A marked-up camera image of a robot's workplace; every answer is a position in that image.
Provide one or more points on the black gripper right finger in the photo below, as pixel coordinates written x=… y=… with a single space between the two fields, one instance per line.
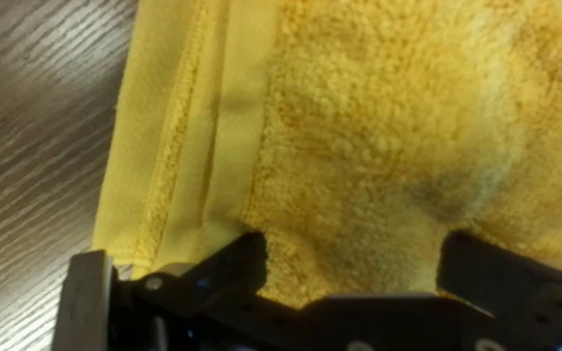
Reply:
x=509 y=279

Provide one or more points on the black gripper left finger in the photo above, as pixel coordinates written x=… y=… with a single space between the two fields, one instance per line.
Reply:
x=165 y=292

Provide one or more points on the yellow cloth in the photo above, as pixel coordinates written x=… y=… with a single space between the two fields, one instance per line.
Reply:
x=372 y=129

